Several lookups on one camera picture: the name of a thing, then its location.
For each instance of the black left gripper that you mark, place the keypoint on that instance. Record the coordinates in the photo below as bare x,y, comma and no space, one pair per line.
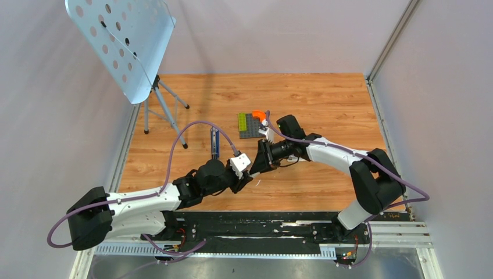
238,183

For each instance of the green building brick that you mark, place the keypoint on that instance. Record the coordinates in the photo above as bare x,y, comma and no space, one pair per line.
242,122

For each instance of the blue black stapler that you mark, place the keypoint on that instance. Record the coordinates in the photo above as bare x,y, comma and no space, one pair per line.
214,141

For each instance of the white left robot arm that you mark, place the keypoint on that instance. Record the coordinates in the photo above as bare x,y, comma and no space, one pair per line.
98,215

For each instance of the light blue music stand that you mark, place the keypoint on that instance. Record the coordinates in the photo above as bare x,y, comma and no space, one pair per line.
130,39

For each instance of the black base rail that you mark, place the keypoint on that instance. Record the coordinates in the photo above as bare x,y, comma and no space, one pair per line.
270,235

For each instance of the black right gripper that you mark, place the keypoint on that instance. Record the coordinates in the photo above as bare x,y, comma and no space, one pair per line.
265,160

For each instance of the orange curved brick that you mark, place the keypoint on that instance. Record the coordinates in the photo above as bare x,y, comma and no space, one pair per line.
260,115

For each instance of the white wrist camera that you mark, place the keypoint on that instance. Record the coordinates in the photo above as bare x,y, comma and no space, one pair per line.
240,164
266,131

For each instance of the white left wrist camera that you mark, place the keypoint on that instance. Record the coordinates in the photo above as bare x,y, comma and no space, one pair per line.
240,164

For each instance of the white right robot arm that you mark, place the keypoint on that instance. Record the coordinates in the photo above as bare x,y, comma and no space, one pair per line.
375,180

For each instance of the grey building baseplate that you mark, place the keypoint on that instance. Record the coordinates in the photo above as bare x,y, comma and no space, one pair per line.
252,128

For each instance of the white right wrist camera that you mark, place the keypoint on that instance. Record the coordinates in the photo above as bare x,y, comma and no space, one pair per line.
266,131

